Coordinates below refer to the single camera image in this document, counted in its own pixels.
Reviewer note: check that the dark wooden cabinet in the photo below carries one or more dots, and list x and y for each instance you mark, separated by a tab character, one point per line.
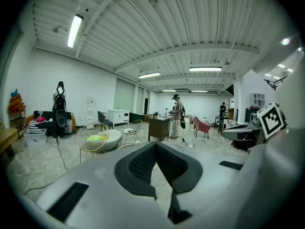
158	130

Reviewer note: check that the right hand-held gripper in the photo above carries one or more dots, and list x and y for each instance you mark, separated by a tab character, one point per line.
271	120

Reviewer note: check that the metal shelf rack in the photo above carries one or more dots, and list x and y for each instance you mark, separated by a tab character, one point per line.
17	118

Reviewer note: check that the black cabinet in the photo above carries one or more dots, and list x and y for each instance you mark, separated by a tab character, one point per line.
249	114

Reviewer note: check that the white box table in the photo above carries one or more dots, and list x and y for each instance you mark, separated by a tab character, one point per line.
187	124

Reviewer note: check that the green star cushion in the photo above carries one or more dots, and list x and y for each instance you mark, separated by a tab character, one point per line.
95	138

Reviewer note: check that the white wall cabinet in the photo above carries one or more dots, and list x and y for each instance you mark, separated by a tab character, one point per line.
257	99

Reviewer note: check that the pink cushion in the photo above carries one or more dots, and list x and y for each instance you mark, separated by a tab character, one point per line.
40	119

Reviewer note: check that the white egg-shaped pouf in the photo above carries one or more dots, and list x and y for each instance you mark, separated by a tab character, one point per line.
113	138

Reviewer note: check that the clear plastic storage box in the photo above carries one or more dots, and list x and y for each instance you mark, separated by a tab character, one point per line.
35	138

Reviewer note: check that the black white striped cushion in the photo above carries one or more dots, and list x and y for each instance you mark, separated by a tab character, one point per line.
34	124
69	126

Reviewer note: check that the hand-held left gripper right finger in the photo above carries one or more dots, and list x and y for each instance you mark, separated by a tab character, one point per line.
209	175

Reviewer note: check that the white power strip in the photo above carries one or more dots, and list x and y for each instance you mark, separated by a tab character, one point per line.
190	145

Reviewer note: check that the dark upholstered chair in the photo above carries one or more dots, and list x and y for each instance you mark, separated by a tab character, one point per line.
101	117

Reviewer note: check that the black stair railing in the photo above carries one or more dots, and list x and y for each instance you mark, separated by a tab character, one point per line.
275	83

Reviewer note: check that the small black appliance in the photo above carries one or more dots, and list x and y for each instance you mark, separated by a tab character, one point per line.
155	115

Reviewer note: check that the blue star cushion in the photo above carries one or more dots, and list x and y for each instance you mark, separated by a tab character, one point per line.
15	92

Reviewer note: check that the round glass side table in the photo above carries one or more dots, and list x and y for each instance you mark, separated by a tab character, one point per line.
125	146

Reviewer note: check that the white water dispenser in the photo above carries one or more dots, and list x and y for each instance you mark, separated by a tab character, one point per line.
90	113

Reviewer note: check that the pink armchair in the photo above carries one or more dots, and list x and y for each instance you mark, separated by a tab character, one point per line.
201	126

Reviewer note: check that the black backpack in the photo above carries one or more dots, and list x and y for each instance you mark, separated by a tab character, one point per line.
60	102

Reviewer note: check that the framed picture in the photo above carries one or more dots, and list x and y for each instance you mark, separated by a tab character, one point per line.
132	131

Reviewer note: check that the black oval hard case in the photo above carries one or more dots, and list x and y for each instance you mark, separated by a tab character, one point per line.
61	119

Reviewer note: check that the stack of orange cushions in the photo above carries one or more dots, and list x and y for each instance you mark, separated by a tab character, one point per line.
16	104

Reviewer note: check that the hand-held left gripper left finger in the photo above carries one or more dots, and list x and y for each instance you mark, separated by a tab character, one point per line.
107	173

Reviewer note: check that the long ceiling light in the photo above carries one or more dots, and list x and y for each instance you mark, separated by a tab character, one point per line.
168	90
149	75
199	90
205	68
75	30

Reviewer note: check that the white tray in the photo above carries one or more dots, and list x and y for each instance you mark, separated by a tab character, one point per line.
162	118

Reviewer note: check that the black table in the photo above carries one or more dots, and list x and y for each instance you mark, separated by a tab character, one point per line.
220	117

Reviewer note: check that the dark green tub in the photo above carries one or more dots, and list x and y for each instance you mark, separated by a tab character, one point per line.
137	117

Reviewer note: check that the wooden bench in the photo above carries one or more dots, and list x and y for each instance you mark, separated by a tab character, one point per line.
8	136

